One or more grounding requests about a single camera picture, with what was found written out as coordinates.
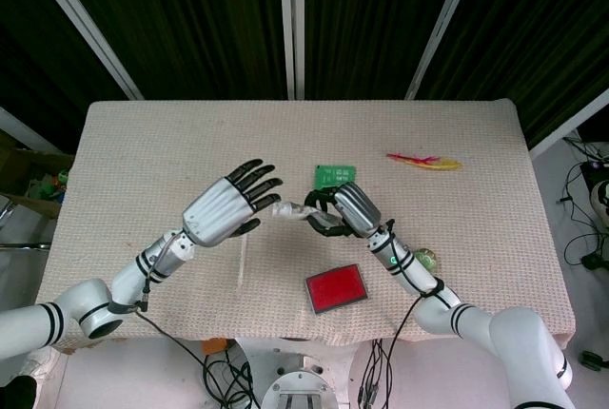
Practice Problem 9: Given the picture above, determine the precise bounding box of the green patterned ball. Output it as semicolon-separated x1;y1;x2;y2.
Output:
413;247;439;271

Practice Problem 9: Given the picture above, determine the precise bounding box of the red ink pad box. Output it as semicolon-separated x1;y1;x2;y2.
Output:
304;263;370;317

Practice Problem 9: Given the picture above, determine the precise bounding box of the clear plastic stick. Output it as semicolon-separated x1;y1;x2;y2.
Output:
237;236;248;288

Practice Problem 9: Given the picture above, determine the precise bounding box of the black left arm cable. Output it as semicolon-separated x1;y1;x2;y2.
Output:
135;232;261;409

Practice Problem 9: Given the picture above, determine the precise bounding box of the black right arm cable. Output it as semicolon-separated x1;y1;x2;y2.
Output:
359;221;446;405

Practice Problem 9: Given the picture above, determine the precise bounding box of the orange plastic part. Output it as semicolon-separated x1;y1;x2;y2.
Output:
200;338;229;356

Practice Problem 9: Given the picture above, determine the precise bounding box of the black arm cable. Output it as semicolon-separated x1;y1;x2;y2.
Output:
135;232;261;409
359;221;446;405

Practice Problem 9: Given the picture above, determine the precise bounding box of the white plastic bottle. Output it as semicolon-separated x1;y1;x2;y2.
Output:
269;200;334;225

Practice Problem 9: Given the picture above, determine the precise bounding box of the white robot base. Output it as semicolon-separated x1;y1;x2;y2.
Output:
235;338;372;409

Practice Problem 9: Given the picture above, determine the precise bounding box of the cardboard box with toys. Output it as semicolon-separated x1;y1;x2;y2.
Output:
0;130;75;220

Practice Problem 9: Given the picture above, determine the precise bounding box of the green circuit board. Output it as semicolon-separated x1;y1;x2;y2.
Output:
312;164;358;191

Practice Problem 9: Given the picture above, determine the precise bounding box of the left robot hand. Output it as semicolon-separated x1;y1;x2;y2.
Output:
182;158;284;246

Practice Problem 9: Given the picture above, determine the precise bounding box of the white screen frame post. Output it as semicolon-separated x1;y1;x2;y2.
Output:
278;0;306;100

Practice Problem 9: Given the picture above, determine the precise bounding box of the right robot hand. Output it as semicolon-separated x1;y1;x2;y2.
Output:
303;182;383;240

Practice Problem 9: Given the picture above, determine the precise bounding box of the beige woven tablecloth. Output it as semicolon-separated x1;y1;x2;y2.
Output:
35;100;576;352

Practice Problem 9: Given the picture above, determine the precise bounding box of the red and yellow feather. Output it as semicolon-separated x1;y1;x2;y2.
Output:
385;152;464;174

